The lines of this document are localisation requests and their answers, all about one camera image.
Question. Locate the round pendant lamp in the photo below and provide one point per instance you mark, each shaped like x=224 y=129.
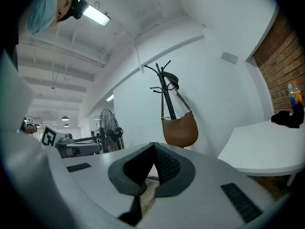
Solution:
x=65 y=118
x=66 y=125

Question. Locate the black cloth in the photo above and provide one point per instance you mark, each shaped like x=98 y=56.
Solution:
x=290 y=119

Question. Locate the person's head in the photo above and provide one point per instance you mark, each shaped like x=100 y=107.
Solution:
x=63 y=5

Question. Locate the clear bottle with blue label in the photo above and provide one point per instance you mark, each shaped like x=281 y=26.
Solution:
x=291 y=96

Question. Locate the black metal coat rack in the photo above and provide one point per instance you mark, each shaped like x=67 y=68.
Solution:
x=166 y=96

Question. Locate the black head camera mount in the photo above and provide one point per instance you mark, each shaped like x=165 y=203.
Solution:
x=79 y=8

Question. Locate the black standing fan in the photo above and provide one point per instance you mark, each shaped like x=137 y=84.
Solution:
x=110 y=130

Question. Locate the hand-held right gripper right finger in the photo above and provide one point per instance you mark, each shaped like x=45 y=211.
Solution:
x=181 y=175

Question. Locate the white table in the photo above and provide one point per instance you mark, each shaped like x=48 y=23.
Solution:
x=262 y=147

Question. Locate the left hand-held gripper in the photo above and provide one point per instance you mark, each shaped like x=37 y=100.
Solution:
x=49 y=136

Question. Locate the long ceiling light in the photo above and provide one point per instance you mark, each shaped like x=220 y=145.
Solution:
x=96 y=15

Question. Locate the grey wall panel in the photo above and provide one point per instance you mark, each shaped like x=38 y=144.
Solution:
x=229 y=58

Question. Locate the person's blue face mask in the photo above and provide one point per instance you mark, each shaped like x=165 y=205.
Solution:
x=41 y=13

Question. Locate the brown leather bag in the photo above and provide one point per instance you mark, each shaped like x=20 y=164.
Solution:
x=179 y=130

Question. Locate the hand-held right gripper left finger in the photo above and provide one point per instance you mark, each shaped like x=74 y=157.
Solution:
x=119 y=175

